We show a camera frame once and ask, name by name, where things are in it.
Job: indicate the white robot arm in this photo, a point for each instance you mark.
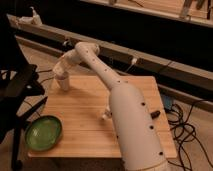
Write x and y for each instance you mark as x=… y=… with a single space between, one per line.
x=139 y=143

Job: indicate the white ceramic cup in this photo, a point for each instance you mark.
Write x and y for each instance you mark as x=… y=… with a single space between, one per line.
x=63 y=81

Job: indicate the wooden table board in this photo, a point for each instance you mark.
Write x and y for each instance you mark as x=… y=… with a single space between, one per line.
x=85 y=133

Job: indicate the small black block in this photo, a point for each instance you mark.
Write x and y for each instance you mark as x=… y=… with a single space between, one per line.
x=155 y=114

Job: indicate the blue power adapter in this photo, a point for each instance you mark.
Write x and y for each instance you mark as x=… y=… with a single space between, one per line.
x=167 y=101

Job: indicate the green glass bowl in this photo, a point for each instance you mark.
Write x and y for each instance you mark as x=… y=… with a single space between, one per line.
x=43 y=133

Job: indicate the black office chair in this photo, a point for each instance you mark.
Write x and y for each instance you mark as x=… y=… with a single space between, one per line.
x=18 y=79

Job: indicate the long metal rail beam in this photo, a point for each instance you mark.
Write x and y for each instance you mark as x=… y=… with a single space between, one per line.
x=170 y=75

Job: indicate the white clamp on rail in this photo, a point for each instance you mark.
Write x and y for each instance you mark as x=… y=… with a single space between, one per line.
x=35 y=19

